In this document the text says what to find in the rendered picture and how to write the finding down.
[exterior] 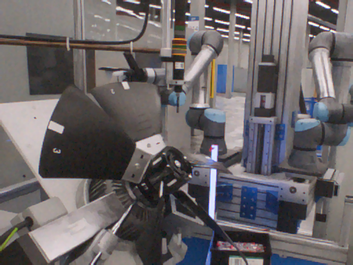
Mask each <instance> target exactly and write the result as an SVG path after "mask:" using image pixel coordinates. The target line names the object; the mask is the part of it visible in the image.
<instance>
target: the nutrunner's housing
mask: <svg viewBox="0 0 353 265"><path fill-rule="evenodd" d="M184 72H185V56H183V55H173V80H176V81H177V80H184ZM182 86H183V85H182V84H174V91H175V92H182Z"/></svg>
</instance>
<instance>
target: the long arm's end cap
mask: <svg viewBox="0 0 353 265"><path fill-rule="evenodd" d="M47 264H48V262H47V261H46V259H45V257H44V256H43V255H42V253H41V251H40V250H39V249H38V247H37V245H36V244H35V243H34V242H33V240H32V238H31V237H30V234H29V233H26V234H25V235H22V236H20V237H18V238H16V239H15V240H14V241H13V242H11V243H10V244H9V245H8V246H6V247H5V248H4V249H3V250H2V251H1V252H0V265H47Z"/></svg>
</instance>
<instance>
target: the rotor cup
mask: <svg viewBox="0 0 353 265"><path fill-rule="evenodd" d="M159 158H161V160H160V161H158V162H157V163H156V164H155V165H153V163H154V162H155V161H156V160H157V159H159ZM175 161H178V162H179V163H180V165H181V167H178V166H177V165H176V164H175ZM192 178H193V171H192V167H191V165H190V163H189V161H188V159H187V158H186V156H185V155H184V154H183V153H182V152H181V151H180V150H178V149H176V148H175V147H173V146H166V147H164V148H162V149H161V150H160V151H159V152H158V153H156V154H155V155H154V156H152V158H151V160H150V163H149V164H148V167H147V169H146V171H145V173H144V175H143V178H142V180H141V182H140V183H139V184H135V183H132V182H130V181H129V182H130V186H131V189H132V190H133V191H134V193H135V195H136V196H137V197H138V198H139V199H140V200H141V201H142V202H144V203H145V204H147V205H149V206H151V207H157V204H158V203H155V202H154V197H159V184H160V180H161V181H162V182H163V192H164V195H162V196H163V199H165V200H164V201H165V204H166V203H167V202H168V200H169V198H170V195H172V194H173V193H175V192H176V191H178V190H179V189H180V188H182V187H184V186H185V185H186V184H188V183H189V182H190V181H191V180H192ZM174 180H176V182H174V183H173V184H172V185H171V186H167V185H168V184H169V183H170V182H172V181H174Z"/></svg>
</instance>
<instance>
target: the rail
mask: <svg viewBox="0 0 353 265"><path fill-rule="evenodd" d="M215 221H216V222H217V223H218V225H219V226H220V227H221V228H222V229H223V230H240V231H250V232H260V233H269V236H270V244H271V249H272V253H275V254H279V255H285V256H288V257H295V258H299V259H304V260H312V261H315V262H320V263H324V264H331V265H346V264H347V254H348V250H349V245H347V248H346V247H339V243H337V242H330V241H326V240H322V239H316V238H311V237H305V236H301V235H294V234H290V233H283V232H279V231H275V230H269V231H268V230H265V229H264V228H257V227H253V226H246V225H243V224H236V223H232V222H225V221H221V220H217V219H215ZM264 230H265V231H264ZM212 235H213V230H212V229H211V228H210V227H209V226H208V225H207V224H205V223H203V226H202V227H200V228H198V229H197V230H195V231H194V232H192V233H190V234H189V236H193V237H200V238H203V239H209V240H212Z"/></svg>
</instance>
